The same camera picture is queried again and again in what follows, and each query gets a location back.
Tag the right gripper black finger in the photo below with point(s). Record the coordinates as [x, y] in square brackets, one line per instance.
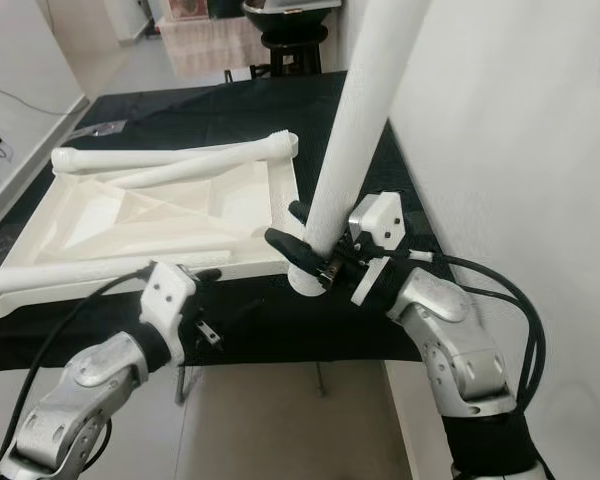
[298, 212]
[290, 248]

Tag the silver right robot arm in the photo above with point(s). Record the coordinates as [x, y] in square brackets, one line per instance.
[450, 340]

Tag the white plastic table top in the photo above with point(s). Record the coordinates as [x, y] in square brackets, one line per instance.
[140, 215]

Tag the black tablecloth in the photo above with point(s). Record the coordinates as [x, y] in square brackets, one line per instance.
[240, 100]

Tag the black round stool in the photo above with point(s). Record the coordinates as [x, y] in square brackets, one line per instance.
[295, 45]

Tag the beige fringed cloth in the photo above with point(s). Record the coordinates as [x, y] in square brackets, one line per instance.
[205, 45]

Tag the black metal bowl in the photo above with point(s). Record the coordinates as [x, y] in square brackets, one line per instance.
[280, 12]

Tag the clear tape strip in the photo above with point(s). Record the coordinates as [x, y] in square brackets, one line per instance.
[102, 128]

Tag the red printed box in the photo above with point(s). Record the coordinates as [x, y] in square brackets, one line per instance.
[185, 8]

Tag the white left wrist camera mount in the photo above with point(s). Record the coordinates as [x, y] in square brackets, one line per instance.
[168, 295]

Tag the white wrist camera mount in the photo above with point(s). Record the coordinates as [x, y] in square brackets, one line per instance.
[168, 295]
[380, 220]

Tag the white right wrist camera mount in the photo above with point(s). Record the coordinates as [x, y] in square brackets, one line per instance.
[380, 220]

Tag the metal folding table frame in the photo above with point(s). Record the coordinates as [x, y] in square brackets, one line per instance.
[186, 385]

